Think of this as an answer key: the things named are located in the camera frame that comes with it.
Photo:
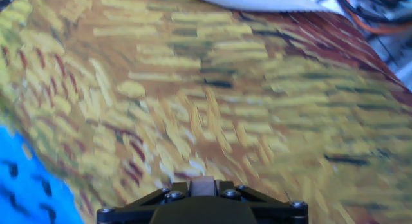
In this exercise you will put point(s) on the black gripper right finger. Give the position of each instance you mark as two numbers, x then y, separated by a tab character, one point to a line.
283	214

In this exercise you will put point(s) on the painting print cloth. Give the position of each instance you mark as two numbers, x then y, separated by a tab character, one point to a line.
193	89

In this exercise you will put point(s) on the white sheet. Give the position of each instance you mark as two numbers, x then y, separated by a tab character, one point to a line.
257	0

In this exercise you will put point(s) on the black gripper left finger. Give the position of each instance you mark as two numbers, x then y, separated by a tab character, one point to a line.
128	214

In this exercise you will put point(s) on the small wooden cube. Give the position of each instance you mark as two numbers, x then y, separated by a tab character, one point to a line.
203	186

